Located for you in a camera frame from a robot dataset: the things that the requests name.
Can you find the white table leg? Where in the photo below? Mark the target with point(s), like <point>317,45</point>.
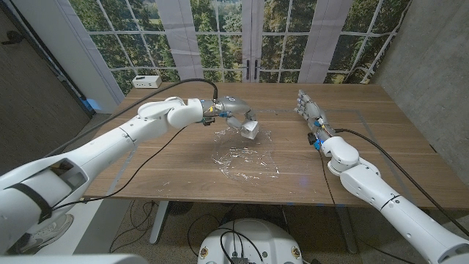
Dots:
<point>159,223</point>

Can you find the dark brown door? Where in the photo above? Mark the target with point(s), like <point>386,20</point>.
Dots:
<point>29,91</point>

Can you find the printed window backdrop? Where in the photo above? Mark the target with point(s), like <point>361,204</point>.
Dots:
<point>220,36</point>

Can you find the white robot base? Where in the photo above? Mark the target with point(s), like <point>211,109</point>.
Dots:
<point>253,242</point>

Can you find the clear plastic wrap sheet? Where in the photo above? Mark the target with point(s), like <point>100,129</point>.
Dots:
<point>249,161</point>

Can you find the grey table leg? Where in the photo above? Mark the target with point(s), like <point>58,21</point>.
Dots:
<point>346,231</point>

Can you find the light blue floor object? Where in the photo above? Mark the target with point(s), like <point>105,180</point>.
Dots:
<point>91,105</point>

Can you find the black round floor item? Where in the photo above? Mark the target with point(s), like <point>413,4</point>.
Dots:
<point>179,208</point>

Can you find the white sneaker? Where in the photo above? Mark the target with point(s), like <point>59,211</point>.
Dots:
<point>51,231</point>

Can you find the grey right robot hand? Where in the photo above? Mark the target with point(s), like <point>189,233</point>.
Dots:
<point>313,111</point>

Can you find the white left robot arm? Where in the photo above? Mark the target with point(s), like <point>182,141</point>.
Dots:
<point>110,146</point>

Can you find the white power strip box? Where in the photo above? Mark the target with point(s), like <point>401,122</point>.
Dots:
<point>146,81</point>

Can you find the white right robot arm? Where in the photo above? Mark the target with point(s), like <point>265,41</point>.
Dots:
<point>366,183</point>

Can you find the white cube block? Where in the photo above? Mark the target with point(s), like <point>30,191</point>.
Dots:
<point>250,130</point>

